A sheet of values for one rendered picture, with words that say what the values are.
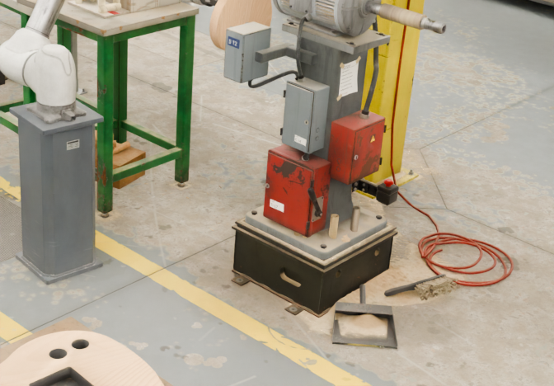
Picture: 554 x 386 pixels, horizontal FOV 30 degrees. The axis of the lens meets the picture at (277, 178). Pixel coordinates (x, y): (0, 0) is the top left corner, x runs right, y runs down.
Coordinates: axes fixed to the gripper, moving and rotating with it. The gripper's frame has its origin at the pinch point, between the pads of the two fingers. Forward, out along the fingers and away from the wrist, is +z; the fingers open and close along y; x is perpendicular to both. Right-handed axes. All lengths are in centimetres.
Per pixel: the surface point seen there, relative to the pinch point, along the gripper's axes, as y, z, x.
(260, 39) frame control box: 30.3, 39.4, -1.8
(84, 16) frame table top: 34, -59, -19
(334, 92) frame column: 12, 66, -17
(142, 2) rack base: 8, -51, -11
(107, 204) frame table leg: 22, -39, -103
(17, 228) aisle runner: 58, -58, -117
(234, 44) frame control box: 40, 35, -5
